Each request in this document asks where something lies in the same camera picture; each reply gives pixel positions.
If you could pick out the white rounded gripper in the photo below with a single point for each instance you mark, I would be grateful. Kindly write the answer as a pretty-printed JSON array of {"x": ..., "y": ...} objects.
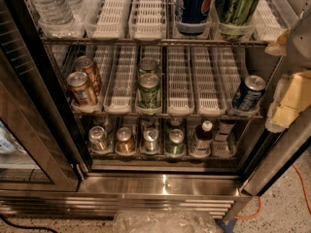
[{"x": 300, "y": 42}]

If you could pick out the blue pepsi can top shelf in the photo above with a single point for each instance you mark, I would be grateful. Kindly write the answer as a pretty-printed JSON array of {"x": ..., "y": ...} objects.
[{"x": 193, "y": 4}]

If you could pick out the blue pepsi can shelf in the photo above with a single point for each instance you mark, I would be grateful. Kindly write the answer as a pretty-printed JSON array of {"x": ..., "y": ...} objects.
[
  {"x": 248, "y": 93},
  {"x": 193, "y": 4}
]

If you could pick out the blue pepsi can middle shelf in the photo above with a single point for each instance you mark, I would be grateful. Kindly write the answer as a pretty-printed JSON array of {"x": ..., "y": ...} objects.
[{"x": 248, "y": 93}]

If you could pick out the clear tray holding green can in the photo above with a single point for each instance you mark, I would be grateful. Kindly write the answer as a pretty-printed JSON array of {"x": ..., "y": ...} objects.
[{"x": 233, "y": 33}]

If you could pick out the dark labelled bottle bottom shelf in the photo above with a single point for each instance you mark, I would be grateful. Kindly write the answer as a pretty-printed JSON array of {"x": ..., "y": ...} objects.
[{"x": 224, "y": 128}]

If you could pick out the green can top shelf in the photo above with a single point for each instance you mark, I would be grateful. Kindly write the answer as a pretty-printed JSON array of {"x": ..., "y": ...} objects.
[{"x": 235, "y": 5}]

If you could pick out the green can shelf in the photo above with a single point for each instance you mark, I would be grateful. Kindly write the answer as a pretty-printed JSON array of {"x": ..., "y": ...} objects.
[
  {"x": 147, "y": 65},
  {"x": 235, "y": 5},
  {"x": 175, "y": 142},
  {"x": 148, "y": 91}
]

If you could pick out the green can bottom shelf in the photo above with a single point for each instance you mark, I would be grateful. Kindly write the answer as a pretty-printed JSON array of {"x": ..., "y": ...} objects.
[{"x": 175, "y": 142}]

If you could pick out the green can rear middle shelf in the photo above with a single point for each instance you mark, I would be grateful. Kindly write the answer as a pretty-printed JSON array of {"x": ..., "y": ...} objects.
[{"x": 147, "y": 65}]

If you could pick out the green can front middle shelf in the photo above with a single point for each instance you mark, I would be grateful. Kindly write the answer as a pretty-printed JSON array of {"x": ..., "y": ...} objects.
[{"x": 148, "y": 91}]

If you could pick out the silver red can bottom shelf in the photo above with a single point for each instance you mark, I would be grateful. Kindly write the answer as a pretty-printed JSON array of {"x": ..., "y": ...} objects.
[{"x": 150, "y": 139}]

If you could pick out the stainless steel fridge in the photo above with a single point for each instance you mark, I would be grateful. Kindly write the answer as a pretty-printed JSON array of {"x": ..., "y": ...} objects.
[{"x": 221, "y": 185}]

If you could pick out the brown can bottom shelf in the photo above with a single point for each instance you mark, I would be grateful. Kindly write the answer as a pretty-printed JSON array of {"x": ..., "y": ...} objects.
[{"x": 125, "y": 140}]

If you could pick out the brown can shelf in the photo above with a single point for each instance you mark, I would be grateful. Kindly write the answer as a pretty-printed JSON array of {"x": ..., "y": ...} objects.
[
  {"x": 125, "y": 140},
  {"x": 89, "y": 66},
  {"x": 80, "y": 86}
]

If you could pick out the silver can bottom shelf left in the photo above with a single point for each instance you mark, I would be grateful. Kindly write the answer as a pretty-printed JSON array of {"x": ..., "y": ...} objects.
[{"x": 98, "y": 138}]

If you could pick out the brown can rear middle shelf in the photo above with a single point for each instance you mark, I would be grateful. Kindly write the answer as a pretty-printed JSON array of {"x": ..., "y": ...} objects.
[{"x": 89, "y": 66}]

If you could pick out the brown can front middle shelf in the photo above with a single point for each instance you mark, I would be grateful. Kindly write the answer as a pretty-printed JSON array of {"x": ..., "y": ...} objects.
[{"x": 80, "y": 86}]

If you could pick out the glass fridge door left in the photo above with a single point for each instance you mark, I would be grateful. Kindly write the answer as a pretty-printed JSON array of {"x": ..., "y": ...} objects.
[{"x": 34, "y": 159}]

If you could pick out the clear empty tray top right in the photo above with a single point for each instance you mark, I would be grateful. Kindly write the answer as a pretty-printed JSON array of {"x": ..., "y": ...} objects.
[{"x": 272, "y": 18}]

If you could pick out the clear empty tray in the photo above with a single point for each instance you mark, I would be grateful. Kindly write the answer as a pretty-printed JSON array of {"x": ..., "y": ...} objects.
[
  {"x": 147, "y": 21},
  {"x": 119, "y": 93},
  {"x": 209, "y": 96},
  {"x": 272, "y": 18},
  {"x": 106, "y": 19},
  {"x": 180, "y": 101}
]

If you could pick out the brown bottle white cap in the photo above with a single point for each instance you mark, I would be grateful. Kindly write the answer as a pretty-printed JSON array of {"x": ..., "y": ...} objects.
[{"x": 203, "y": 135}]

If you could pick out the clear tray with green cans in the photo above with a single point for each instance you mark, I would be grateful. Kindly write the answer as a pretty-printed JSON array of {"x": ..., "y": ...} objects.
[{"x": 155, "y": 53}]

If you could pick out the blue tape on floor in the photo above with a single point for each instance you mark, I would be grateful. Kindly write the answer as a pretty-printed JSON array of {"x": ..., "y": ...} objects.
[{"x": 227, "y": 227}]

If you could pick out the clear tray with brown cans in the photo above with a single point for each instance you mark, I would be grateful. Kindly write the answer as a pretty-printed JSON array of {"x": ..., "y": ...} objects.
[{"x": 103, "y": 56}]

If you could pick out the clear plastic bag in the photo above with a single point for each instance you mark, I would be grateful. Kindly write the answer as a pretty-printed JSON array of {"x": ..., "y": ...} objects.
[{"x": 153, "y": 221}]

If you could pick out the clear tray under water bottles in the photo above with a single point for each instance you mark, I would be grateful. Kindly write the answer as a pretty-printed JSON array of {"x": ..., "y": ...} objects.
[{"x": 73, "y": 29}]

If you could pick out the clear water bottle front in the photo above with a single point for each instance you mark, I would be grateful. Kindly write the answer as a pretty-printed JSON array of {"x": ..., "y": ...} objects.
[{"x": 54, "y": 12}]

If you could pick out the top wire shelf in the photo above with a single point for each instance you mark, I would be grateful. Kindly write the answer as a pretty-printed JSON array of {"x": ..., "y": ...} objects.
[{"x": 161, "y": 42}]

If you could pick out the wire shelf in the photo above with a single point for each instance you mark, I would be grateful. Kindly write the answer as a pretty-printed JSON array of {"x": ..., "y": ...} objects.
[
  {"x": 161, "y": 42},
  {"x": 81, "y": 114}
]

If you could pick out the middle wire shelf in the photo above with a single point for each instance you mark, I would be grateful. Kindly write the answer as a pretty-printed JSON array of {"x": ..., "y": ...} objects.
[{"x": 81, "y": 114}]

